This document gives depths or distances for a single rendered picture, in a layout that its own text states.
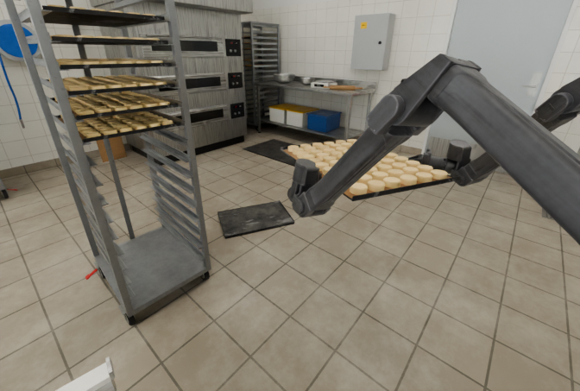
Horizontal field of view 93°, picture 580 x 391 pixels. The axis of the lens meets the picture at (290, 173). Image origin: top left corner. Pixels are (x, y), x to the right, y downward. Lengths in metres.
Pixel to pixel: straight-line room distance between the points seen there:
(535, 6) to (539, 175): 3.84
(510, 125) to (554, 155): 0.05
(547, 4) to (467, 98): 3.78
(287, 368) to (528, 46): 3.86
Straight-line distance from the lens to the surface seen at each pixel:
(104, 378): 0.61
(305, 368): 1.60
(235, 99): 4.39
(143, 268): 2.00
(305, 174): 0.75
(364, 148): 0.56
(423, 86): 0.46
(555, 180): 0.40
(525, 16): 4.20
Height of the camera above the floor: 1.37
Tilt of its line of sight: 24 degrees down
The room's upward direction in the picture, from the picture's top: 1 degrees clockwise
